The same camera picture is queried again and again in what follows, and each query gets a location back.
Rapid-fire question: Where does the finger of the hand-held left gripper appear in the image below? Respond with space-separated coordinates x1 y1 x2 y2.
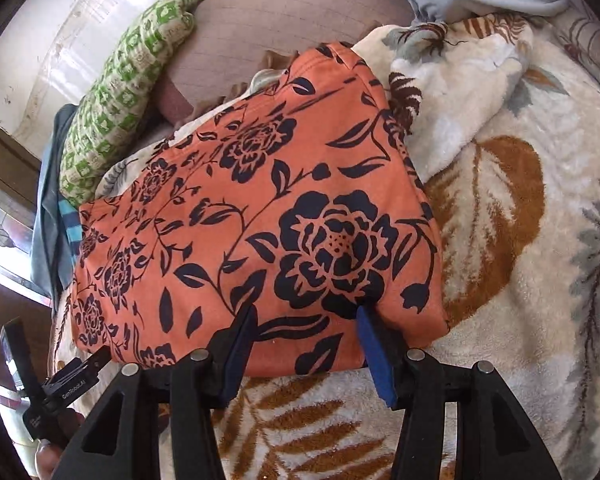
77 346 113 376
0 317 38 403

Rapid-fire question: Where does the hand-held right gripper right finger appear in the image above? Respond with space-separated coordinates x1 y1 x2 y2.
356 305 563 480

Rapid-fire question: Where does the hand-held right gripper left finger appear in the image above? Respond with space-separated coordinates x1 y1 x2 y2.
50 304 258 480

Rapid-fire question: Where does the orange floral blouse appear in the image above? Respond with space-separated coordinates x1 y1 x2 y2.
70 42 451 378

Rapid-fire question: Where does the person's left hand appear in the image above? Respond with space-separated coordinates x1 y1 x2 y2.
34 407 83 480

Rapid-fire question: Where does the blue striped cloth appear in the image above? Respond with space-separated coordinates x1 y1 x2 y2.
57 199 83 271

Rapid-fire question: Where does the wooden door with stained glass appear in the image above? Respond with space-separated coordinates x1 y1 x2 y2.
0 110 56 321

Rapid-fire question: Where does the leaf print fleece blanket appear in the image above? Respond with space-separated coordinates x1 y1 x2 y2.
47 12 600 480

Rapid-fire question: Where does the blue cloth garment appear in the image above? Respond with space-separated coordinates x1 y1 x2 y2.
30 104 81 293

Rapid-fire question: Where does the green checkered pillow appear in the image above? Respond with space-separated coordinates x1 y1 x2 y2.
59 0 224 201

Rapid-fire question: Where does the pink sofa cushion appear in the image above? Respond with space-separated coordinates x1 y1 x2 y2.
152 0 416 123

